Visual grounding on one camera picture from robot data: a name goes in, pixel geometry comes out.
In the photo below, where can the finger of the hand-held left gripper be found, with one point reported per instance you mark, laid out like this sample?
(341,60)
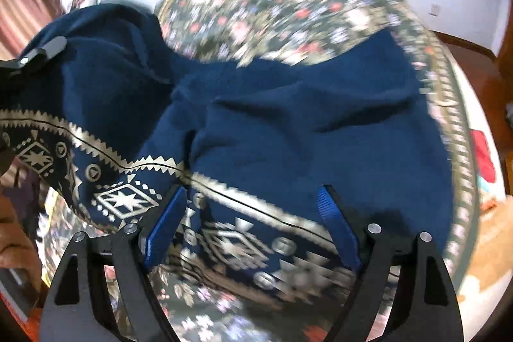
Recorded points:
(6,155)
(42,50)

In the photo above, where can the person's left hand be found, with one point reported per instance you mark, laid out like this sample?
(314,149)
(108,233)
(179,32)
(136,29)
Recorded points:
(16,242)

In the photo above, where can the white wall switch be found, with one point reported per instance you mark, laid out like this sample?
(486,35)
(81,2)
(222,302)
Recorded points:
(435,9)

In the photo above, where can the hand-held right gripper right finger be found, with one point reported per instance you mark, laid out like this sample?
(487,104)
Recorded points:
(336,230)

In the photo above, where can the cream printed blanket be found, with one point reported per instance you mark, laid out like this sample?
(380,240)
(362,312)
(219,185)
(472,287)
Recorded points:
(485,205)

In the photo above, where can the navy patterned sweater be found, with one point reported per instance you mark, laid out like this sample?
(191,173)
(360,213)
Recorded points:
(280,117)

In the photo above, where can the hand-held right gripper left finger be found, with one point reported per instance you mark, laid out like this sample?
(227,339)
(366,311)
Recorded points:
(168,221)

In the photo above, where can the dark floral bedspread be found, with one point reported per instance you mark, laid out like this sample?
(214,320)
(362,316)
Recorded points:
(288,13)

